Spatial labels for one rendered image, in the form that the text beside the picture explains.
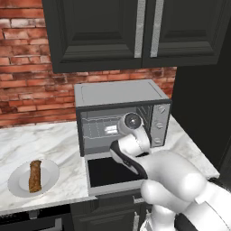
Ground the black built-in appliance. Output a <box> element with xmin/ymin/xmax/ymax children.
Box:
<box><xmin>0</xmin><ymin>206</ymin><xmax>73</xmax><ymax>231</ymax></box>

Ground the silver drawer handle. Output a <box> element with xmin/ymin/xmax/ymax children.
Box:
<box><xmin>132</xmin><ymin>196</ymin><xmax>146</xmax><ymax>205</ymax></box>

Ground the grey round plate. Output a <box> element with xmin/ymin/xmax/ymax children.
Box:
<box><xmin>7</xmin><ymin>158</ymin><xmax>60</xmax><ymax>199</ymax></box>

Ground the black base cupboard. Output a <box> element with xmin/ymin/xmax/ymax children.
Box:
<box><xmin>69</xmin><ymin>190</ymin><xmax>155</xmax><ymax>231</ymax></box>

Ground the silver cupboard door handle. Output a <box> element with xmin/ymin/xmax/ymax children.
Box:
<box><xmin>134</xmin><ymin>0</ymin><xmax>146</xmax><ymax>59</ymax></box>
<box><xmin>149</xmin><ymin>0</ymin><xmax>165</xmax><ymax>59</ymax></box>

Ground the toaster oven wire rack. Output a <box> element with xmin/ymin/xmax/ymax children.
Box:
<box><xmin>81</xmin><ymin>115</ymin><xmax>127</xmax><ymax>143</ymax></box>

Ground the silver base cupboard handle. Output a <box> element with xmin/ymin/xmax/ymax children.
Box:
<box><xmin>133</xmin><ymin>211</ymin><xmax>140</xmax><ymax>231</ymax></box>

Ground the toaster oven glass door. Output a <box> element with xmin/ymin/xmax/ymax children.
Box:
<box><xmin>85</xmin><ymin>151</ymin><xmax>152</xmax><ymax>197</ymax></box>

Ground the brown baguette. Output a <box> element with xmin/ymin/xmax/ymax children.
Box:
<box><xmin>28</xmin><ymin>160</ymin><xmax>42</xmax><ymax>194</ymax></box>

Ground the tall black cabinet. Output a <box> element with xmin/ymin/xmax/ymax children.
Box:
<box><xmin>170</xmin><ymin>17</ymin><xmax>231</xmax><ymax>183</ymax></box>

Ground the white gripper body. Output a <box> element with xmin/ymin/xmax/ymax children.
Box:
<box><xmin>103</xmin><ymin>125</ymin><xmax>119</xmax><ymax>135</ymax></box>

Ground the grey toaster oven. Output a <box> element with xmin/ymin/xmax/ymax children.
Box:
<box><xmin>74</xmin><ymin>79</ymin><xmax>173</xmax><ymax>158</ymax></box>

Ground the black wall cupboard door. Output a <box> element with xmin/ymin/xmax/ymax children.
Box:
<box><xmin>142</xmin><ymin>0</ymin><xmax>231</xmax><ymax>69</ymax></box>
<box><xmin>42</xmin><ymin>0</ymin><xmax>144</xmax><ymax>73</ymax></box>

